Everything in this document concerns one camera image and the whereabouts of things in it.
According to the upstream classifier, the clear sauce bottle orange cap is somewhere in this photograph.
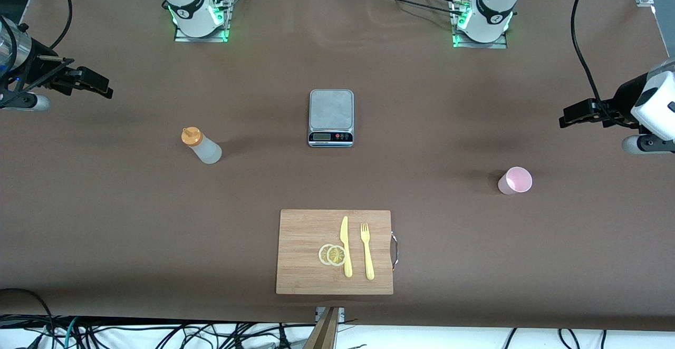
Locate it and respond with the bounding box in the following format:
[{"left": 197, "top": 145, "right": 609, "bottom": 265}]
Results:
[{"left": 181, "top": 127, "right": 223, "bottom": 165}]

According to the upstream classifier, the black base cable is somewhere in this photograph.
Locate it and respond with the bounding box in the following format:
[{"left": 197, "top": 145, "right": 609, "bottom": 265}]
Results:
[{"left": 359, "top": 0, "right": 467, "bottom": 16}]

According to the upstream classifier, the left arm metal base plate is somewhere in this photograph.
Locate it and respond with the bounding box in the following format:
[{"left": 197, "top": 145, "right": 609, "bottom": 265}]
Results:
[{"left": 451, "top": 1, "right": 508, "bottom": 49}]

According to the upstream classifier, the silver digital kitchen scale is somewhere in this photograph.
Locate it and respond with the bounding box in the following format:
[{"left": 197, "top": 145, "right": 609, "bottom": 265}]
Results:
[{"left": 308, "top": 89, "right": 354, "bottom": 148}]

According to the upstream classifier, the teal floor cable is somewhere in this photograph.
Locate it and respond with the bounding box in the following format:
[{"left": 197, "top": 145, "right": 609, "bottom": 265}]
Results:
[{"left": 50, "top": 316, "right": 80, "bottom": 349}]

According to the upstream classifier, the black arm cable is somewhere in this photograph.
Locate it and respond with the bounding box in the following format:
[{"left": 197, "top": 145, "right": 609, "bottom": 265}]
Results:
[
  {"left": 571, "top": 0, "right": 618, "bottom": 123},
  {"left": 47, "top": 0, "right": 73, "bottom": 52}
]

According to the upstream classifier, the wooden cutting board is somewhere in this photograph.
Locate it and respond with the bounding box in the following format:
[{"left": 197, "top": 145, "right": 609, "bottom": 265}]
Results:
[{"left": 276, "top": 209, "right": 399, "bottom": 295}]

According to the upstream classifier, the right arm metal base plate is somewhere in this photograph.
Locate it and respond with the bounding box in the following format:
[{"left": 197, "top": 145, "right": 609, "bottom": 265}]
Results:
[{"left": 174, "top": 0, "right": 233, "bottom": 43}]

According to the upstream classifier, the yellow plastic knife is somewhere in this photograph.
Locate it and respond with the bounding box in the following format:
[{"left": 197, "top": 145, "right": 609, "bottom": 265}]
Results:
[{"left": 340, "top": 216, "right": 353, "bottom": 278}]

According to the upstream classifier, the yellow plastic fork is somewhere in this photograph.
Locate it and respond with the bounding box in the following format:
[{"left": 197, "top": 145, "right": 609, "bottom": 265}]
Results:
[{"left": 360, "top": 222, "right": 375, "bottom": 280}]

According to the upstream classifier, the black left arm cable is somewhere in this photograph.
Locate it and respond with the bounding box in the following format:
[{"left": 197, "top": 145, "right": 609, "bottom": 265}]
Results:
[{"left": 571, "top": 0, "right": 618, "bottom": 123}]

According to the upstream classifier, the pink plastic cup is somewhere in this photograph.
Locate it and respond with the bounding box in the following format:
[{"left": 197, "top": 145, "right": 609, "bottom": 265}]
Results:
[{"left": 498, "top": 167, "right": 533, "bottom": 196}]

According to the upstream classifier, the small metal bracket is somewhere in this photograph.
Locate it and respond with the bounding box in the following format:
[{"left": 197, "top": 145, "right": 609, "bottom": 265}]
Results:
[{"left": 315, "top": 306, "right": 346, "bottom": 324}]

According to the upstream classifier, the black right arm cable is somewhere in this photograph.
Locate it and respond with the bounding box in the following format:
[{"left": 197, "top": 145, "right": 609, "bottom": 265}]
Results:
[{"left": 47, "top": 0, "right": 73, "bottom": 52}]

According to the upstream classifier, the brown table cover sheet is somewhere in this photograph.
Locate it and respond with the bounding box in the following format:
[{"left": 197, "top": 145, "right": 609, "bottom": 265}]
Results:
[{"left": 0, "top": 0, "right": 675, "bottom": 333}]

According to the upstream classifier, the brown wooden beam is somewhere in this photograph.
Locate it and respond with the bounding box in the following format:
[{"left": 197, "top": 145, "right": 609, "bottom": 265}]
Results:
[{"left": 303, "top": 307, "right": 339, "bottom": 349}]

